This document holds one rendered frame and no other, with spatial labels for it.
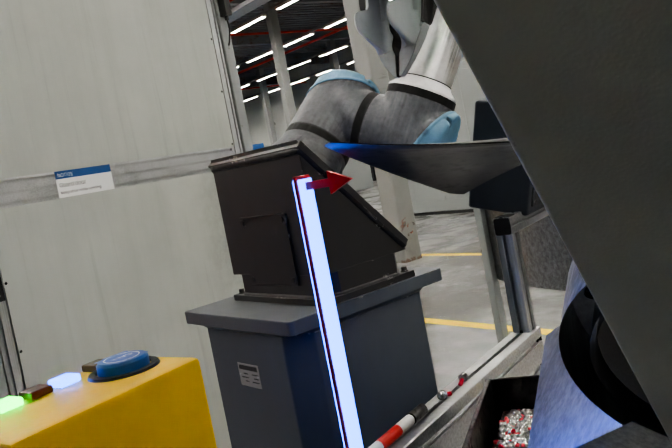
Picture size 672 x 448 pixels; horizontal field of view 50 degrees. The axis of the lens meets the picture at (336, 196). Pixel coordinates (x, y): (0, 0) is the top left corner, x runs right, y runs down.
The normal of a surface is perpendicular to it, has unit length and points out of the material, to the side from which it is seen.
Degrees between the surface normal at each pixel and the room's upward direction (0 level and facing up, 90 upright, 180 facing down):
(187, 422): 90
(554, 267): 90
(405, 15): 92
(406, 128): 75
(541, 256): 90
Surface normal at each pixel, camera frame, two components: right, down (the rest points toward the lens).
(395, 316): 0.63, -0.08
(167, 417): 0.80, -0.12
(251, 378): -0.76, 0.18
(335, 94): -0.12, -0.55
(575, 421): -0.91, -0.40
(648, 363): -0.31, 0.75
